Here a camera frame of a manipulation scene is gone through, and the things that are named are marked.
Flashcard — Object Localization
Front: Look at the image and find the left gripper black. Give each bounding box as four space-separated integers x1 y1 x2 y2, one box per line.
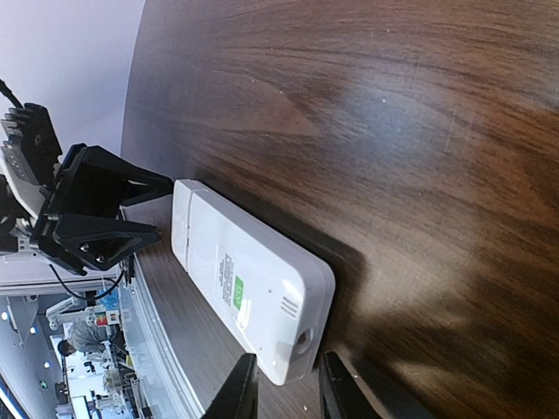
31 144 174 276

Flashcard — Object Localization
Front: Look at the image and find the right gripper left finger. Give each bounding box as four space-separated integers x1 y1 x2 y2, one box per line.
203 354 259 419

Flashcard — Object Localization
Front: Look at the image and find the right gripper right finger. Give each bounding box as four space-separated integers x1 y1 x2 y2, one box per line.
319 351 432 418

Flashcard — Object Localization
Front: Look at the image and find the white remote control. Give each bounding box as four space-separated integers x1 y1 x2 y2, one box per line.
186 185 335 386

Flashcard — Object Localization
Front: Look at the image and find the white battery cover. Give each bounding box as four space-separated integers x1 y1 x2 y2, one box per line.
171 179 204 271

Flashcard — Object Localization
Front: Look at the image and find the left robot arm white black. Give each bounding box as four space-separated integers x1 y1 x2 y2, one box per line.
1 144 173 276

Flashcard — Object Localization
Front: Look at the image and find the front aluminium rail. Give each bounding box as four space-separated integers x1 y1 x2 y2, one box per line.
117 196 206 419

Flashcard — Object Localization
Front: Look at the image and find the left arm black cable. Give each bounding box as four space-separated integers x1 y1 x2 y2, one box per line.
0 78 25 110

